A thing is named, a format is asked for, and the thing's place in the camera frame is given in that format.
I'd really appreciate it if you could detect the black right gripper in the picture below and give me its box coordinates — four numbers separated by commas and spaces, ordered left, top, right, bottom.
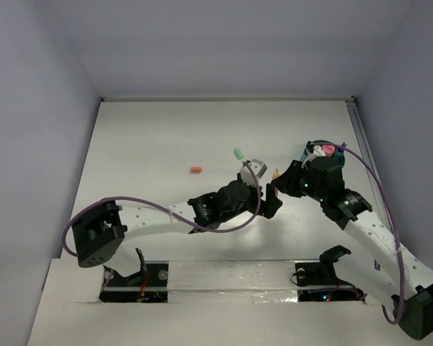
270, 159, 326, 203

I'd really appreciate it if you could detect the pink orange pencil-shaped case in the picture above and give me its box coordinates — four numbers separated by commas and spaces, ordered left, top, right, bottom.
271, 169, 280, 180

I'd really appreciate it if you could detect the clear blue glue bottle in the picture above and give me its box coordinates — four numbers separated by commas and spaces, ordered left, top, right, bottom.
338, 142, 347, 152

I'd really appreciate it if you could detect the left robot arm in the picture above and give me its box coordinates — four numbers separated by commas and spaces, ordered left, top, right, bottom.
70, 180, 283, 268

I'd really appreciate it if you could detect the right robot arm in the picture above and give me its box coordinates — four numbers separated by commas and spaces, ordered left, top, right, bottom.
271, 156, 433, 340

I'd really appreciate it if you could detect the pink cap bottle in organizer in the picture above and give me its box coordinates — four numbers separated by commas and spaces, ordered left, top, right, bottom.
322, 144, 336, 157

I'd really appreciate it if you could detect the teal round organizer container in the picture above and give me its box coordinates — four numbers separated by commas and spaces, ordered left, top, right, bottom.
300, 140, 346, 167

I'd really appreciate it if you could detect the mint green eraser cap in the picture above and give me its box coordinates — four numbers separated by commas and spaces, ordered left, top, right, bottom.
233, 148, 245, 160

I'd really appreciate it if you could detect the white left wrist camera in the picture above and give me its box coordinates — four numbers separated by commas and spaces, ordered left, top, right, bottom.
240, 159, 268, 179

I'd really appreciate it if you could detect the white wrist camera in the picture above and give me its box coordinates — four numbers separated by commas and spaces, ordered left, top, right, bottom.
240, 159, 268, 179
302, 143, 326, 168

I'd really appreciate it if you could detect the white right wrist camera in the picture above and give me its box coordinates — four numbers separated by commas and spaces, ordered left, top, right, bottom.
302, 143, 326, 168

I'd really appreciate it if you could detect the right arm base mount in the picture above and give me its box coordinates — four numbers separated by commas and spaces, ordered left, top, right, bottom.
290, 245, 367, 303

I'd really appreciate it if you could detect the aluminium rail right edge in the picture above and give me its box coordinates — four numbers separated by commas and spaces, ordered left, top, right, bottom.
346, 97, 393, 230

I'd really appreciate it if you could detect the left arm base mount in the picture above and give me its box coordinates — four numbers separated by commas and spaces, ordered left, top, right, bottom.
98, 248, 169, 303

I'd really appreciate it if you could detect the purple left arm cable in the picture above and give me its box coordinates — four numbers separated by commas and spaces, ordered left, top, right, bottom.
61, 164, 264, 257

